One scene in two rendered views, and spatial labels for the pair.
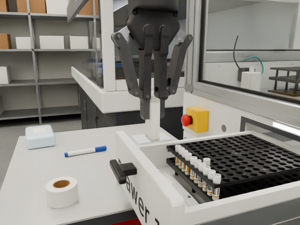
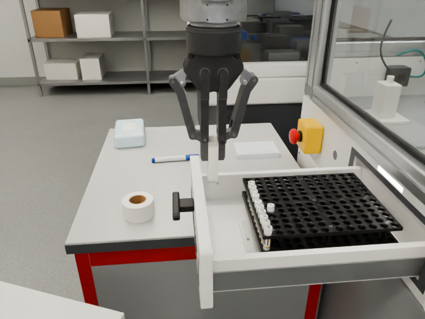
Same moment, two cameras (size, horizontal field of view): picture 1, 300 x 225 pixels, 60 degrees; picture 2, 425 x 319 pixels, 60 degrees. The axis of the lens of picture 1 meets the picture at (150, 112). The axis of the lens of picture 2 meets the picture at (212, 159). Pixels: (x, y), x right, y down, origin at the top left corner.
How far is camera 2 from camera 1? 22 cm
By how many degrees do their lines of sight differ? 19
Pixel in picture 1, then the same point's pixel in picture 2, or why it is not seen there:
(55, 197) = (129, 213)
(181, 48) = (244, 92)
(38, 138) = (126, 137)
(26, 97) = (133, 55)
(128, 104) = not seen: hidden behind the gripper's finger
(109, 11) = not seen: outside the picture
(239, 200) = (279, 256)
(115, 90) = not seen: hidden behind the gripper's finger
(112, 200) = (186, 223)
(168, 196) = (200, 245)
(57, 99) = (171, 60)
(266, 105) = (374, 142)
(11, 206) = (91, 214)
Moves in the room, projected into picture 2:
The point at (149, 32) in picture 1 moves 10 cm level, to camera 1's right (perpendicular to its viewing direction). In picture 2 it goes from (205, 78) to (278, 83)
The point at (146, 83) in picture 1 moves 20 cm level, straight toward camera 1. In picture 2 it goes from (203, 126) to (151, 199)
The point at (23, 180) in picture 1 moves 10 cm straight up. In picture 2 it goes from (105, 186) to (100, 151)
